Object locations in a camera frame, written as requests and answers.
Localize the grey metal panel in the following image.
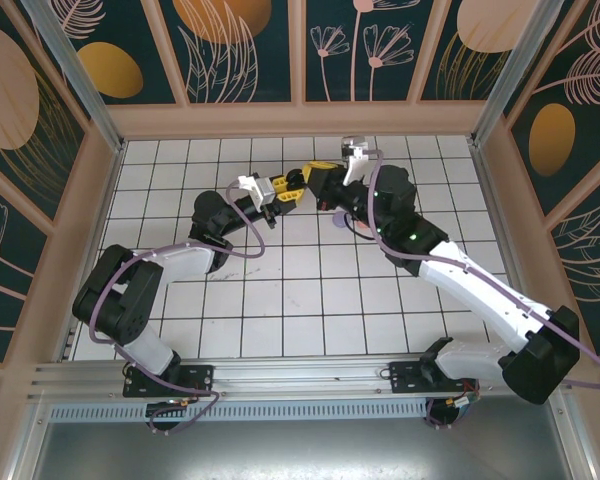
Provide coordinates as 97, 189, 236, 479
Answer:
29, 422, 576, 480

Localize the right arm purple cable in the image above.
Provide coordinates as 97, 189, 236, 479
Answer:
362, 147, 600, 431

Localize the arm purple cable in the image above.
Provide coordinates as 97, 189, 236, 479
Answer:
88, 180, 267, 436
362, 147, 600, 431

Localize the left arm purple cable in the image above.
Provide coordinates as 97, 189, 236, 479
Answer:
88, 180, 267, 436

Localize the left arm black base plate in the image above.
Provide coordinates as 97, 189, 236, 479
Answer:
123, 364, 216, 399

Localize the aluminium frame post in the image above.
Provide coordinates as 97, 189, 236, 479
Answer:
19, 0, 126, 154
469, 0, 564, 149

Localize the aluminium mounting rail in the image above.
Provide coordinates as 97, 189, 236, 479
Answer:
27, 354, 574, 401

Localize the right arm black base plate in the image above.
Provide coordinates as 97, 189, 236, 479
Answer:
388, 360, 481, 396

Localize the grey slotted cable duct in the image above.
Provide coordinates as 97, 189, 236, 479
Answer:
47, 398, 431, 424

